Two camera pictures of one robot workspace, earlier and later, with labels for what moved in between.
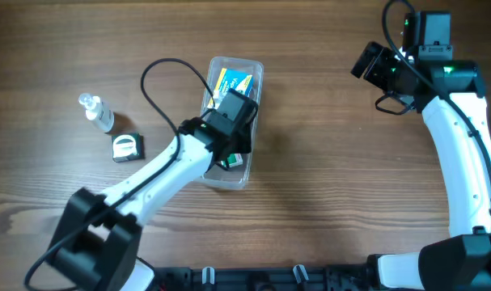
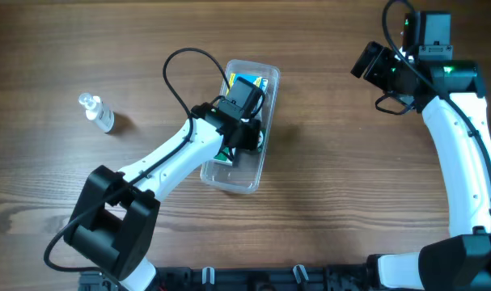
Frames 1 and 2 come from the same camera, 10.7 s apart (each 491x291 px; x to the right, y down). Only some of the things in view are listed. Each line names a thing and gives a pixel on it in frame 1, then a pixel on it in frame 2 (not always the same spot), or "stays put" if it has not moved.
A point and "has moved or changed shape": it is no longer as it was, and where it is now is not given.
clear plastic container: x=224 y=73 has moved or changed shape
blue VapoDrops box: x=239 y=80 has moved or changed shape
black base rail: x=349 y=278 stays put
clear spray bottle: x=96 y=111 stays put
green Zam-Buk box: x=128 y=147 -> x=260 y=139
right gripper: x=374 y=65 stays put
